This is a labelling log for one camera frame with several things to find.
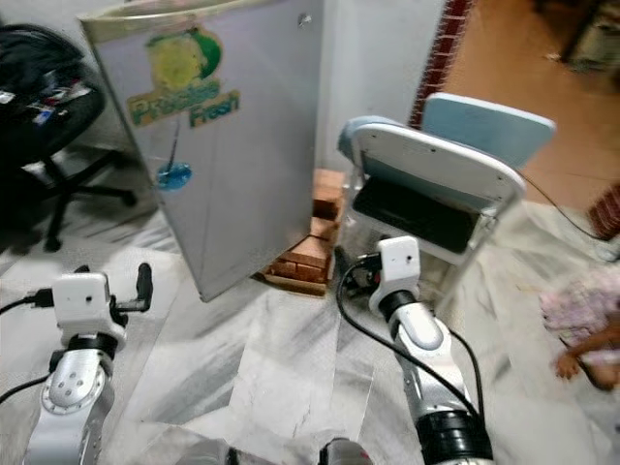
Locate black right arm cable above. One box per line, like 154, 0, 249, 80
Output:
334, 254, 485, 418

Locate red clay brick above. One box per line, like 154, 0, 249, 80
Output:
312, 168, 350, 222
305, 218, 345, 243
266, 242, 335, 282

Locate black office chair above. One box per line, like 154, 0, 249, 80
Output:
0, 24, 139, 255

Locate white plastic chair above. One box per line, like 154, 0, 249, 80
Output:
339, 118, 527, 292

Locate child's hand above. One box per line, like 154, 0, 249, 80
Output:
554, 351, 587, 381

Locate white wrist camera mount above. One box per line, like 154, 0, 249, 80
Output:
53, 273, 112, 335
378, 235, 419, 296

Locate light blue plastic chair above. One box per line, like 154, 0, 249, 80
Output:
339, 92, 558, 173

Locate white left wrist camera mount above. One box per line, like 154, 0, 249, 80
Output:
53, 273, 112, 335

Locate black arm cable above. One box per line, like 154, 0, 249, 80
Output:
0, 289, 56, 316
0, 373, 49, 403
334, 254, 485, 418

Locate dark wooden furniture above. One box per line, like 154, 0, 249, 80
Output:
533, 0, 620, 74

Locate child in pink dress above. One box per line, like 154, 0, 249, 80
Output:
540, 266, 620, 340

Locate grey fridge door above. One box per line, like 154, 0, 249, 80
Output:
79, 0, 326, 303

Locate thin black floor cable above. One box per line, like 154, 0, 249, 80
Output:
523, 170, 602, 238

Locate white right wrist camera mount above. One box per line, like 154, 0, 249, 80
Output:
378, 235, 419, 296

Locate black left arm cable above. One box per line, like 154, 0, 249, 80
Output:
0, 289, 56, 316
0, 373, 49, 403

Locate black bag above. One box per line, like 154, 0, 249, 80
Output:
0, 24, 93, 98

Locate red patterned object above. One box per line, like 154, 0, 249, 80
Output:
591, 184, 620, 243

